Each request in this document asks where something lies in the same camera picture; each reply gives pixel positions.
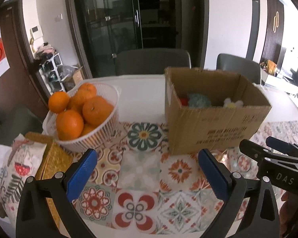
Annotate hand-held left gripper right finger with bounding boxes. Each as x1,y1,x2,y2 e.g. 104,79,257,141
198,149,281,238

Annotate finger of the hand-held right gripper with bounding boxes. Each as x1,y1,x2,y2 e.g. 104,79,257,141
265,136,298,158
239,139,272,161

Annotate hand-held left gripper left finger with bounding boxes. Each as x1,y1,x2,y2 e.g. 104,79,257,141
15,148,98,238

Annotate brown cardboard box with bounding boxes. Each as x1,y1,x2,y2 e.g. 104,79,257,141
164,66,273,155

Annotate white bunny plush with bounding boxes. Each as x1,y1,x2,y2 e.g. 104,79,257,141
223,98,244,108

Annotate green and red knitted plush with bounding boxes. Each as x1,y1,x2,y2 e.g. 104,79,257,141
180,93,212,108

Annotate person's right hand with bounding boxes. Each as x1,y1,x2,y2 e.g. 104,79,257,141
280,190,296,219

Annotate white slatted fruit basket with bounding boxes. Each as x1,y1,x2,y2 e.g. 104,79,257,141
42,83,122,153

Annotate tile-patterned tablecloth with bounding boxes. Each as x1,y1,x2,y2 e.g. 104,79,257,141
0,75,298,238

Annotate pile of oranges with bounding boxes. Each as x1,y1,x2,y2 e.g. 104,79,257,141
48,82,114,141

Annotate yellow bag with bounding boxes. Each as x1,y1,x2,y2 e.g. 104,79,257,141
265,60,278,75

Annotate small box with plastic bag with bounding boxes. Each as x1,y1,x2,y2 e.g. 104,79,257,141
58,64,85,91

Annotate white shoe rack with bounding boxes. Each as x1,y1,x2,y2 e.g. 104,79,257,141
38,53,66,94

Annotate brown entrance door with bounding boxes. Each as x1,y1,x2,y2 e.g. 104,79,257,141
0,0,50,120

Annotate dark interior door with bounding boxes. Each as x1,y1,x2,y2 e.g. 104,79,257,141
246,0,261,61

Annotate pile of clothes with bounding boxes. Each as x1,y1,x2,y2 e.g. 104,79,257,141
34,43,58,60

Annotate white intercom panel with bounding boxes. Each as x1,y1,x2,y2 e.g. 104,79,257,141
29,26,43,40

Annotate black glass sliding doors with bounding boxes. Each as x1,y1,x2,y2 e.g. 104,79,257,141
64,0,209,79

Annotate dark slatted wall panel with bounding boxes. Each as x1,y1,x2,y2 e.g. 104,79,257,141
260,0,285,68

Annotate gold wall ornament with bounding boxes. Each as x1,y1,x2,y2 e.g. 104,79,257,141
273,12,280,34

